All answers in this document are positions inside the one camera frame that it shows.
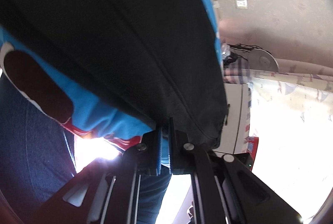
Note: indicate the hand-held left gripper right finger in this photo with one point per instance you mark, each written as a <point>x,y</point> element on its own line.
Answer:
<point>170,147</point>

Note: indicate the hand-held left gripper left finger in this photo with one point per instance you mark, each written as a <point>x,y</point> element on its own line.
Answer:
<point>159,152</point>

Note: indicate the black pants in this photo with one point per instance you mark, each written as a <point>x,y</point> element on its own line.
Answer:
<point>109,31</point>

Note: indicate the red container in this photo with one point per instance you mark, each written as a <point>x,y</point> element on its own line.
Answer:
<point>253,146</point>

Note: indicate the white cabinet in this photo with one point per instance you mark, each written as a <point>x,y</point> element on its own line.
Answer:
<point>237,120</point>

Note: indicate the blue printed bedsheet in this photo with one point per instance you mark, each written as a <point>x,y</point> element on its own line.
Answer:
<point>91,112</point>

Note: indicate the white printed curtain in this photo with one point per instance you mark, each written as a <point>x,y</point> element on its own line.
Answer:
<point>294,95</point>

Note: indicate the plaid cloth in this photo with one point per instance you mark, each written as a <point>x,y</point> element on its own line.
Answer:
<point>237,72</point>

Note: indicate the clear small lamp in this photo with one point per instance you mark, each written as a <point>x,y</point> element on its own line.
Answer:
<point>225,51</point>

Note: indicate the person's blue jeans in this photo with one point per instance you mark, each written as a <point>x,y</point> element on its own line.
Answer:
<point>28,151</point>

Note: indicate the white wall socket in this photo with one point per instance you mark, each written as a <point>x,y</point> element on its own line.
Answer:
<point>241,3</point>

